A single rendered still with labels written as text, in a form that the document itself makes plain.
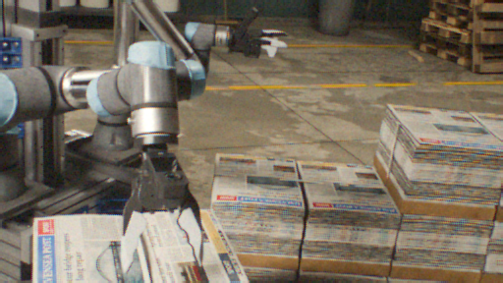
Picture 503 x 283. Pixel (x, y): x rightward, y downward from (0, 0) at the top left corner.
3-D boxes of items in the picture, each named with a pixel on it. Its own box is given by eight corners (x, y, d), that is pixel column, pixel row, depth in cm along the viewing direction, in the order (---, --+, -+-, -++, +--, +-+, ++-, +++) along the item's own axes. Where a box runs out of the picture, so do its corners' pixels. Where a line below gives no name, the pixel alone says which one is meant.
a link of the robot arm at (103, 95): (139, 112, 117) (176, 101, 109) (88, 123, 109) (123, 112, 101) (129, 71, 117) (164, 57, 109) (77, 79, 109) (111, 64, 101)
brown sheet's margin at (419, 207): (372, 163, 225) (374, 151, 224) (450, 170, 227) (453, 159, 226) (400, 212, 190) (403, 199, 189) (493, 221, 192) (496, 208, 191)
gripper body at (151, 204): (177, 213, 104) (173, 142, 106) (188, 211, 96) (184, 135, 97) (130, 216, 101) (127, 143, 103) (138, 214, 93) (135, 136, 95)
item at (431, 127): (385, 105, 217) (386, 102, 216) (467, 113, 219) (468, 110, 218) (416, 145, 183) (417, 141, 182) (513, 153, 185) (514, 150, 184)
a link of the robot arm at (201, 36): (186, 42, 224) (188, 19, 221) (216, 46, 224) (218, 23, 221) (183, 47, 217) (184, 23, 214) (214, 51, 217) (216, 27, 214)
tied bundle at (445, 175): (371, 164, 226) (383, 104, 217) (451, 171, 228) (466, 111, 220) (399, 214, 191) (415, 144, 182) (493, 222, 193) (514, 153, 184)
